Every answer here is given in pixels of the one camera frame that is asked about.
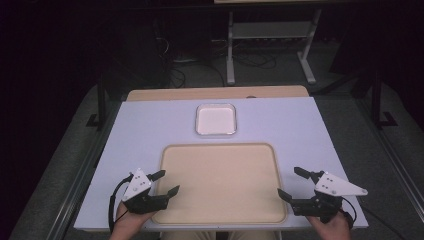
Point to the white metal desk frame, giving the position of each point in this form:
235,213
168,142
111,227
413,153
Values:
270,30

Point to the white square dish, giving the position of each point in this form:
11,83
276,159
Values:
216,120

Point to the beige plastic tray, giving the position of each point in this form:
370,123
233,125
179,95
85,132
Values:
220,186

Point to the person's right hand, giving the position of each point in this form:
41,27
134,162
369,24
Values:
333,230

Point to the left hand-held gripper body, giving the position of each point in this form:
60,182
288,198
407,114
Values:
137,186

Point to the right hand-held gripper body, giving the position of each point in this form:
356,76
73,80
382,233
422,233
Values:
333,186

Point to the wooden table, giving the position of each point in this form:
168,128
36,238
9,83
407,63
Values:
216,92

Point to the black metal stand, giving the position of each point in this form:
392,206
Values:
101,100
378,100

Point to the person's left hand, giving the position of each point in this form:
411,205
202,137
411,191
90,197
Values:
128,225

